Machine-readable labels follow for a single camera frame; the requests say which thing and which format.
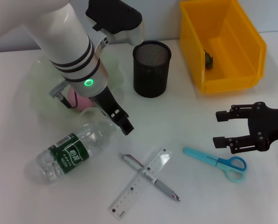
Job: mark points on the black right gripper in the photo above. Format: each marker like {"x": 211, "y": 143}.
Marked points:
{"x": 267, "y": 126}

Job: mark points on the pink toy peach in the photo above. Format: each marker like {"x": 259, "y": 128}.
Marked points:
{"x": 80, "y": 105}

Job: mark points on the green plastic wrapper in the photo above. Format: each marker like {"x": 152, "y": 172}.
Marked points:
{"x": 209, "y": 59}

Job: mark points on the transparent plastic ruler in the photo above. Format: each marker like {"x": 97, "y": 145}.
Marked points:
{"x": 129, "y": 193}

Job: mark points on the pale green glass fruit plate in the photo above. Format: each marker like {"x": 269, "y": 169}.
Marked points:
{"x": 115, "y": 70}

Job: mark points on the black mesh pen holder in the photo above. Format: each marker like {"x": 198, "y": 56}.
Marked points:
{"x": 150, "y": 74}

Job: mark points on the clear green-label water bottle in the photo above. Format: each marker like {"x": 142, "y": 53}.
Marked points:
{"x": 71, "y": 154}

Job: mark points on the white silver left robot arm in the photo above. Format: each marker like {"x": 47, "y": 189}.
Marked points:
{"x": 59, "y": 39}

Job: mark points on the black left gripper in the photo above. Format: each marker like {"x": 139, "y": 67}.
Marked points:
{"x": 108, "y": 105}

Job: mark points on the yellow plastic bin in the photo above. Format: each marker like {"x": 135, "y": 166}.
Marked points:
{"x": 232, "y": 58}

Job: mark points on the clear grey ballpoint pen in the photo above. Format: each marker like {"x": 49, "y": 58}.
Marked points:
{"x": 164, "y": 187}

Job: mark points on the blue capped scissors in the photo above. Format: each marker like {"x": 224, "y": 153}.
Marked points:
{"x": 199, "y": 156}

